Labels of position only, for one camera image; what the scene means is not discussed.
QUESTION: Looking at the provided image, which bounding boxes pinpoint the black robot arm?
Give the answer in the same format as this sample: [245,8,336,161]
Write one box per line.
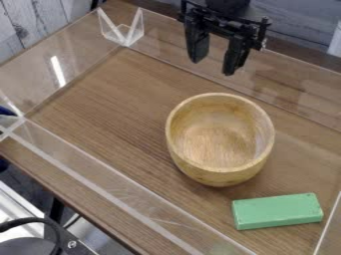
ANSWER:
[176,0,271,76]

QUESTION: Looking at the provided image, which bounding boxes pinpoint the black cable lower left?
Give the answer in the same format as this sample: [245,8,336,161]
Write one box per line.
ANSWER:
[0,216,64,255]

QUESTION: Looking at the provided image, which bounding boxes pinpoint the green rectangular block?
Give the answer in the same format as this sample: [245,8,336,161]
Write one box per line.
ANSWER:
[231,193,323,230]

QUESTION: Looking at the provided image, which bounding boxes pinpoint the black table leg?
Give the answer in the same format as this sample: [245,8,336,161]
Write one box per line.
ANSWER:
[49,198,65,223]

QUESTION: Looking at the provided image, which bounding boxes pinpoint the clear acrylic wall panels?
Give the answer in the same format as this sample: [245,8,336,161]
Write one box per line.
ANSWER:
[0,0,341,255]

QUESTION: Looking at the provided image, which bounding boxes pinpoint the black metal base plate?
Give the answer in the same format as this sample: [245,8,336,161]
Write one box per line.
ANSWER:
[0,224,100,255]

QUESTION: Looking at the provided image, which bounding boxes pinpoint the light wooden bowl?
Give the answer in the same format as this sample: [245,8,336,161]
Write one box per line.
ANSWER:
[165,93,275,187]

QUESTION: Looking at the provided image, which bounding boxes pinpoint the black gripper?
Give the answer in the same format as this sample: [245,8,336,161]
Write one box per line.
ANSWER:
[177,0,271,76]

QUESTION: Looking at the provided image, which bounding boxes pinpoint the clear acrylic corner bracket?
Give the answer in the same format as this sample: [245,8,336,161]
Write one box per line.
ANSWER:
[97,8,144,47]

